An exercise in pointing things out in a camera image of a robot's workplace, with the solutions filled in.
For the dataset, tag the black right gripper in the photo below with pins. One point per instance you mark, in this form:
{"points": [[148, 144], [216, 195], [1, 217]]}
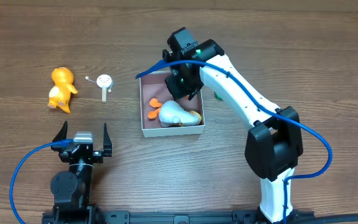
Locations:
{"points": [[182, 88]]}

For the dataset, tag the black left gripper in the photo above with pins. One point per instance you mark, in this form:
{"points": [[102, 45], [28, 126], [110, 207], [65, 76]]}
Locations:
{"points": [[81, 154]]}

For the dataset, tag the white cardboard box pink interior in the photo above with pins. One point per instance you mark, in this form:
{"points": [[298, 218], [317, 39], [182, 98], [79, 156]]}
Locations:
{"points": [[153, 86]]}

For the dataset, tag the white plush duck orange feet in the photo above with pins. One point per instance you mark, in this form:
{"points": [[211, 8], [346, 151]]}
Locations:
{"points": [[171, 113]]}

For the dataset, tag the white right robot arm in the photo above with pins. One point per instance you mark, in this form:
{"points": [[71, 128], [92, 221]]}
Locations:
{"points": [[273, 146]]}

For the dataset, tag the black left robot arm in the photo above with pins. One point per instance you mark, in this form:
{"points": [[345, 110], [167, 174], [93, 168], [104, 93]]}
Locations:
{"points": [[72, 188]]}

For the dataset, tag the green round lid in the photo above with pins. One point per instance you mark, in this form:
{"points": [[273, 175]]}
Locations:
{"points": [[217, 96]]}

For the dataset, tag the orange bear figurine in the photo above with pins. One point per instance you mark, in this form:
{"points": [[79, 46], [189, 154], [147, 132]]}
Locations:
{"points": [[60, 93]]}

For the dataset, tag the white wooden rattle drum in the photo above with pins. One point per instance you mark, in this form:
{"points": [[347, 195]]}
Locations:
{"points": [[105, 83]]}

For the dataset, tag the black mounting rail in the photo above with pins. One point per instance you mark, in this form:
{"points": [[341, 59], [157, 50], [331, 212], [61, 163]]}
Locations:
{"points": [[96, 215]]}

